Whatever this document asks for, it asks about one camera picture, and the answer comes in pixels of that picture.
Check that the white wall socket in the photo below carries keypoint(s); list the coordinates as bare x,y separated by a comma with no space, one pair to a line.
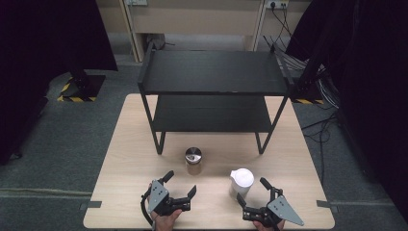
277,4
137,2

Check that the dark curtain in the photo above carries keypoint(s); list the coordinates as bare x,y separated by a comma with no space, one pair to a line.
369,64
48,48

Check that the black two-tier shelf rack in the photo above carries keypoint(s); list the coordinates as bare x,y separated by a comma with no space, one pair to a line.
211,72

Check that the black stand base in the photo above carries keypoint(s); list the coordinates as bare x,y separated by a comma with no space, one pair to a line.
91,85

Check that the white lidded cup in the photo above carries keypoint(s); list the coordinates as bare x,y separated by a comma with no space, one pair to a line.
242,179

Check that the person's right hand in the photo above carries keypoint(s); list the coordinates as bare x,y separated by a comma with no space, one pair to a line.
267,227

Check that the grey tape strip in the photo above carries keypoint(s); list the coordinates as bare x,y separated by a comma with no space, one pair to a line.
327,205
91,204

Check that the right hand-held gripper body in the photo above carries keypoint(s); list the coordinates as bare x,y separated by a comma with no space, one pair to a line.
284,210

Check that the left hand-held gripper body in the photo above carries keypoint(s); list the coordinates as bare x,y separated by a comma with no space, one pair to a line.
157,196

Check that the person's left hand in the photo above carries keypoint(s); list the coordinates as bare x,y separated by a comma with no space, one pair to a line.
165,223

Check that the yellow black hazard tape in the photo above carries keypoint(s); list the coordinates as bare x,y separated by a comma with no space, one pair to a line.
309,101
76,99

